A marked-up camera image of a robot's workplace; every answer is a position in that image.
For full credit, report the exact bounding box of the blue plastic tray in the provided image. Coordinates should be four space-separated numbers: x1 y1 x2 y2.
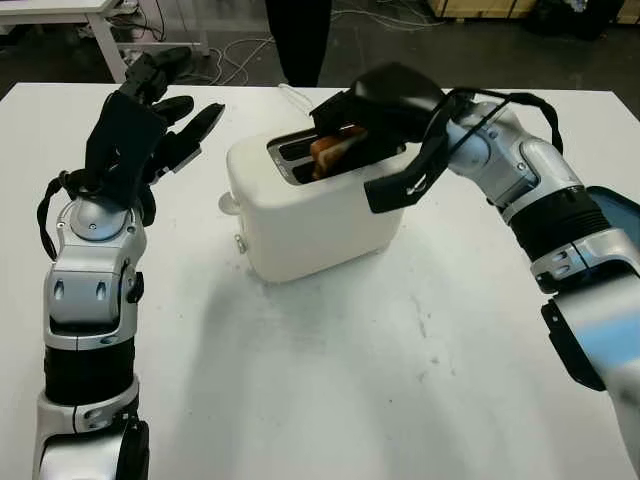
584 185 640 236

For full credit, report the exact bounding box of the wooden crate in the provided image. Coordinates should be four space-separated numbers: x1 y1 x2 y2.
424 0 541 24

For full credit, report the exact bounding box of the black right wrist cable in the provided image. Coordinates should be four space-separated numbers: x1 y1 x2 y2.
439 87 565 162

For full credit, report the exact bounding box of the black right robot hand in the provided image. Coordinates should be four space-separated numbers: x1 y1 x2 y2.
309 62 446 171

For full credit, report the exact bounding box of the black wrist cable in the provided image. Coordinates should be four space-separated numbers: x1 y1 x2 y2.
37 168 72 262
439 87 565 162

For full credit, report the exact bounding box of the person in black trousers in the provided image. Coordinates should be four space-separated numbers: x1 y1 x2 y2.
264 0 334 87

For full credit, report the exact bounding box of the black bag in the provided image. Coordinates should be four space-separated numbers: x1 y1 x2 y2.
529 0 621 41

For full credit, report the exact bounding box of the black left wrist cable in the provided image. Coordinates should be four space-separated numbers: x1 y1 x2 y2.
37 168 72 262

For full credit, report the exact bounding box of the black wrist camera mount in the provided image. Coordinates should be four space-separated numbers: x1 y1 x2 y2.
363 99 451 215
83 92 166 206

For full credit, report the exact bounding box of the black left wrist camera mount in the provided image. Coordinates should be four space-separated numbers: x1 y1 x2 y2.
83 92 166 206

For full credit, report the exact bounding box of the brown toast slice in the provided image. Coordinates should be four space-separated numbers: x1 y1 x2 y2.
309 125 369 180

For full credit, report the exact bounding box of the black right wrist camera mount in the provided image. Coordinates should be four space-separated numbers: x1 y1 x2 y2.
363 99 451 215

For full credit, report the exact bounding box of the white desk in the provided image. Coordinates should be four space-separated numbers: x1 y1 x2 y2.
0 0 209 84

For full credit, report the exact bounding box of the white floor cable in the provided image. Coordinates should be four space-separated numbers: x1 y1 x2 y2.
209 2 441 86

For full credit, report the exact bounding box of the white two-slot toaster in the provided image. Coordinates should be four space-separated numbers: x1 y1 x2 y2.
218 119 407 285

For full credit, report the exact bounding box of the white toaster power cord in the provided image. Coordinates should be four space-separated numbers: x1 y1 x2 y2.
277 82 314 114

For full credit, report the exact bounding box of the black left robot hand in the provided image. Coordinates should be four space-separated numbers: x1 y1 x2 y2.
102 47 226 186

